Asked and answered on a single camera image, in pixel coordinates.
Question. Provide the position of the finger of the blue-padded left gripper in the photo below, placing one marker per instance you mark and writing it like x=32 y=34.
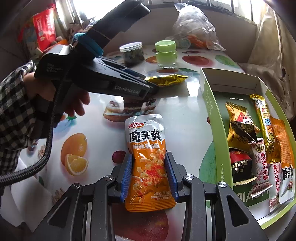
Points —
x=119 y=67
x=120 y=83

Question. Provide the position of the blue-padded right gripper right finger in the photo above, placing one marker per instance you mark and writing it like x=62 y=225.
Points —
x=231 y=219

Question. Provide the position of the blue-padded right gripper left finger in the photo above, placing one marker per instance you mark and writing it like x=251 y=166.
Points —
x=67 y=219

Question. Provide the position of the gold snack bar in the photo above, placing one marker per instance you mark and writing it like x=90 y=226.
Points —
x=272 y=148
x=166 y=80

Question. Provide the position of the black red candy packet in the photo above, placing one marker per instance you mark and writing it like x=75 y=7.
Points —
x=241 y=166

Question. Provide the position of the white red nougat candy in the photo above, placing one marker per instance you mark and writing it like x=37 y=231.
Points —
x=259 y=168

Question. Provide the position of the orange snack pouch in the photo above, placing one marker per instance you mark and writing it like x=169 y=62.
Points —
x=149 y=189
x=287 y=173

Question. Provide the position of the gold candy packet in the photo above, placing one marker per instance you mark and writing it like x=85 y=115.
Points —
x=242 y=129

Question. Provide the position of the small red snack packet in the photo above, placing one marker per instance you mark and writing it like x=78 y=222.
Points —
x=274 y=178

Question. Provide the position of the plaid sleeve forearm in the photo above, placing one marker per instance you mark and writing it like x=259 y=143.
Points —
x=17 y=112

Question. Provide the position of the dark jar with white lid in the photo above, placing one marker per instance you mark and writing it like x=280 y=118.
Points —
x=132 y=53

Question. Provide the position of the green lidded glass jar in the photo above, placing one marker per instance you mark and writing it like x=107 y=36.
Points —
x=166 y=53

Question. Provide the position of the red snack bag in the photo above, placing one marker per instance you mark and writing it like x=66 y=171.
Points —
x=45 y=27

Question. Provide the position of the clear plastic bag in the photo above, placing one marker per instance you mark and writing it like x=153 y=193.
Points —
x=192 y=29

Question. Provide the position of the green white cardboard box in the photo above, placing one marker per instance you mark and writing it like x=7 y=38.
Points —
x=218 y=87

